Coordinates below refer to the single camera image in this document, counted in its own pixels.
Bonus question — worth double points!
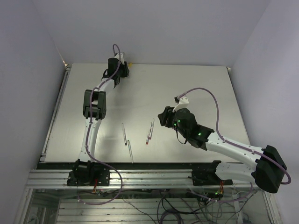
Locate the green marker pen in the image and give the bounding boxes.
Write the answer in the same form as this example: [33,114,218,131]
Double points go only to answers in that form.
[127,140,134,164]

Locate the loose cables under table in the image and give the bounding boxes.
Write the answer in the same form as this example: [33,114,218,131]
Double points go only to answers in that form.
[77,185,248,224]

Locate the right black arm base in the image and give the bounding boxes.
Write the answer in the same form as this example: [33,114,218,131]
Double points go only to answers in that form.
[187,161,233,186]

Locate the blue marker pen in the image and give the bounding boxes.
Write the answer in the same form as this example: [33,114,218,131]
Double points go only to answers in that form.
[121,123,128,146]

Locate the purple marker pen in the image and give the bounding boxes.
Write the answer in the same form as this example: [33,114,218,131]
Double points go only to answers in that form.
[149,119,155,140]

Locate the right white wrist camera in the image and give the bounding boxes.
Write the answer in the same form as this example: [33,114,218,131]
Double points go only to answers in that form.
[173,96,189,112]

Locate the aluminium frame rail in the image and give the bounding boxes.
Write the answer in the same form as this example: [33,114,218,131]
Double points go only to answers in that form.
[25,168,257,187]

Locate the red marker pen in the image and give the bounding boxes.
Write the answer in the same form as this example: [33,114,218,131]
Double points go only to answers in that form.
[146,125,151,145]

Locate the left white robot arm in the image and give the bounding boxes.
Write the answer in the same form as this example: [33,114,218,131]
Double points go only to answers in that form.
[78,53,129,162]

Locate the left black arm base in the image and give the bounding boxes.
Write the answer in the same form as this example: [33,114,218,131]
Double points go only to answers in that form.
[66,159,110,187]

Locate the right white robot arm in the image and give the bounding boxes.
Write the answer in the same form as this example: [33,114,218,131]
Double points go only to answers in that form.
[158,106,287,193]

